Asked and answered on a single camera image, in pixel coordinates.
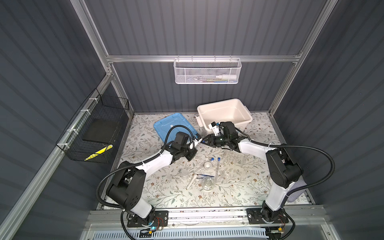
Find black wire mesh basket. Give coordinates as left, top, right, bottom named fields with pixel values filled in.
left=57, top=90, right=130, bottom=164

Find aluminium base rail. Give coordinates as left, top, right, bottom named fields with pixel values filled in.
left=85, top=205, right=330, bottom=230

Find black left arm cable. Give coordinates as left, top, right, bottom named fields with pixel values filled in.
left=95, top=124, right=197, bottom=211

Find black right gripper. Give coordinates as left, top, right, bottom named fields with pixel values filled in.
left=201, top=134, right=230, bottom=148

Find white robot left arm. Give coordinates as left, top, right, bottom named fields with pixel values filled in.
left=106, top=132, right=202, bottom=225

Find white plastic storage box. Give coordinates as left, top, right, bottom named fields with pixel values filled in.
left=196, top=99, right=253, bottom=134

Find clear glass flask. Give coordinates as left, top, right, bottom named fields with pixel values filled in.
left=202, top=177, right=215, bottom=192

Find white bottle in basket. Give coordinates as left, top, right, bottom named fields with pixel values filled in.
left=216, top=75, right=238, bottom=81

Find white wire mesh basket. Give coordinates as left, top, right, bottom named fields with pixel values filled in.
left=173, top=58, right=242, bottom=85

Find blue tweezers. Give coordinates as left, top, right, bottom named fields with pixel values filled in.
left=196, top=174, right=214, bottom=179

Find blue plastic box lid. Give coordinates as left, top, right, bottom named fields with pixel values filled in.
left=153, top=112, right=199, bottom=148

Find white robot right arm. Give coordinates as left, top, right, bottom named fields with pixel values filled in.
left=202, top=122, right=303, bottom=224

